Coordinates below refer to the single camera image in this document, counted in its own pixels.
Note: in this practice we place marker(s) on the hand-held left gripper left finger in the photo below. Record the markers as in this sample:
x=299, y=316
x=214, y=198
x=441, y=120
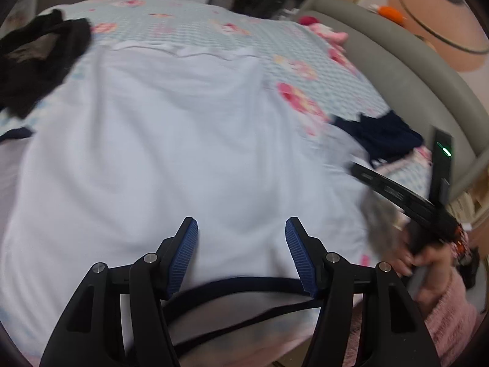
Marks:
x=183, y=256

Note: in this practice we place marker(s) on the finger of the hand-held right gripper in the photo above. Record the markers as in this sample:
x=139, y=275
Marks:
x=389, y=187

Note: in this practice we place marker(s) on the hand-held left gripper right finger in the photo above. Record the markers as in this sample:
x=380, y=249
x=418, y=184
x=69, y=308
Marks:
x=300, y=260

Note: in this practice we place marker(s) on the white shirt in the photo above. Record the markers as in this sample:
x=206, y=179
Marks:
x=152, y=141

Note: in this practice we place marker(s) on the person's right forearm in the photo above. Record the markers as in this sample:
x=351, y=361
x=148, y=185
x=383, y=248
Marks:
x=450, y=325

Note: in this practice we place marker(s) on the person's right hand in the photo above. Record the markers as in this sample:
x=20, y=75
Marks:
x=431, y=271

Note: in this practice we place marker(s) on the navy folded garment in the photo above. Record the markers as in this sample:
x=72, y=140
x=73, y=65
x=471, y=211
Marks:
x=378, y=133

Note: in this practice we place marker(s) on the grey padded headboard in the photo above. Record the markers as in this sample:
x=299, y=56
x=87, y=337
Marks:
x=401, y=53

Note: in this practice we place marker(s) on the orange plush toy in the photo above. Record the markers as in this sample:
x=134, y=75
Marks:
x=391, y=13

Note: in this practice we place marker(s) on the pink plush toy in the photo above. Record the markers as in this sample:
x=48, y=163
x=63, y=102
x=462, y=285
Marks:
x=328, y=32

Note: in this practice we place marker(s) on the red plush toy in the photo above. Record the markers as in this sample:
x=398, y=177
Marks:
x=307, y=20

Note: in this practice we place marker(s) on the black fleece garment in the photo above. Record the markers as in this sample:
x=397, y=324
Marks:
x=26, y=91

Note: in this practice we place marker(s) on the blue checked cartoon blanket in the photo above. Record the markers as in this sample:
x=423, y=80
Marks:
x=191, y=19

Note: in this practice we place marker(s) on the black zip jacket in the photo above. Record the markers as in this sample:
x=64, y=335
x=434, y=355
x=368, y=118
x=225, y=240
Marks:
x=65, y=34

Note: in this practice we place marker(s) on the round peach wall decoration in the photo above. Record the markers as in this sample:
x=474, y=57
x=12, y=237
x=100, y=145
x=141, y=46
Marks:
x=431, y=11

